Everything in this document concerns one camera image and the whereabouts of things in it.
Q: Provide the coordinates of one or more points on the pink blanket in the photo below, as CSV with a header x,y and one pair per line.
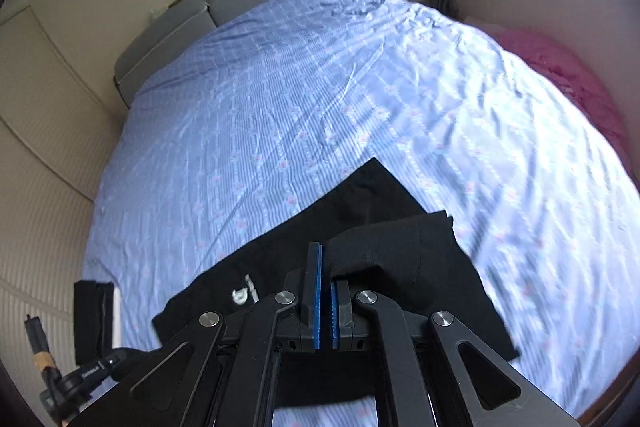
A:
x,y
570,75

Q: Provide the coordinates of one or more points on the cream louvered wardrobe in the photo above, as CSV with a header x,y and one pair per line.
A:
x,y
56,138

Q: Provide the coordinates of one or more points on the black pants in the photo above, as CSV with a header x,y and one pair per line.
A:
x,y
374,235

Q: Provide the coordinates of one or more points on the white folded cloth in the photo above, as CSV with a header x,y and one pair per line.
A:
x,y
117,319

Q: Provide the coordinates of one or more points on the blue floral bed sheet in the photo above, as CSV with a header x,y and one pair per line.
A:
x,y
266,114

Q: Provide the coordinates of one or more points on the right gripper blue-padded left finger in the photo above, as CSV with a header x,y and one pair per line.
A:
x,y
303,327

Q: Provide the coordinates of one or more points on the stack of folded black clothes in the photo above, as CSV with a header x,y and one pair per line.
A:
x,y
93,320

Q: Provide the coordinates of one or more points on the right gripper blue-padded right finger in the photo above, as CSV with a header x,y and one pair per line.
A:
x,y
342,318

